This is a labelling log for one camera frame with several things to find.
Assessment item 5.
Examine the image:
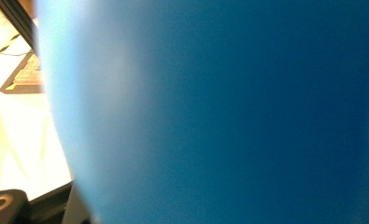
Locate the blue cardboard box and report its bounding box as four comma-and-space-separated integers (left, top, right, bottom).
35, 0, 369, 224

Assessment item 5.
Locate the black metal frame post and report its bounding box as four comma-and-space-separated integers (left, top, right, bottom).
0, 0, 40, 57

